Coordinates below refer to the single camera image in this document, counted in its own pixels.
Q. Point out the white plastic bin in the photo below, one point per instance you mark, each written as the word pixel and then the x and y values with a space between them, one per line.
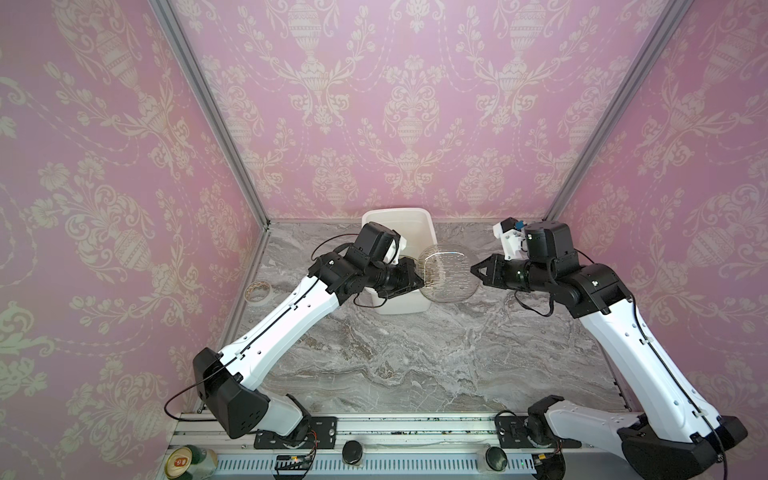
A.
pixel 416 226

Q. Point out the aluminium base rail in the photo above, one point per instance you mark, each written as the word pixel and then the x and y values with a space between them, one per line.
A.
pixel 399 446

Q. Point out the clear glass plate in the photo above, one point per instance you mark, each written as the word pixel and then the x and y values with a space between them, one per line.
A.
pixel 446 272

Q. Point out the left black knob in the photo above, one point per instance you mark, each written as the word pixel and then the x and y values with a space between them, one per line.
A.
pixel 352 453

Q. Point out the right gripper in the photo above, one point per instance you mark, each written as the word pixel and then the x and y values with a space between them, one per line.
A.
pixel 497 273

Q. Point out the black knob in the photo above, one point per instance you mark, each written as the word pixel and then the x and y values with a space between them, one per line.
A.
pixel 494 459
pixel 352 453

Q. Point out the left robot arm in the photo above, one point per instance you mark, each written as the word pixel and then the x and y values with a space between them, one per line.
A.
pixel 227 381

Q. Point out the right black knob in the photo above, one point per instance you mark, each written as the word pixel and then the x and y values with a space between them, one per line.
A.
pixel 494 459

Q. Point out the green can bottle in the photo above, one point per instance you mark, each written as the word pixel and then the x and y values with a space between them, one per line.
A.
pixel 191 462

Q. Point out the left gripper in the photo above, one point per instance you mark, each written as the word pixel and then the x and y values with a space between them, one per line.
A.
pixel 407 282

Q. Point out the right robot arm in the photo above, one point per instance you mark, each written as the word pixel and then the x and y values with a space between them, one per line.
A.
pixel 678 434

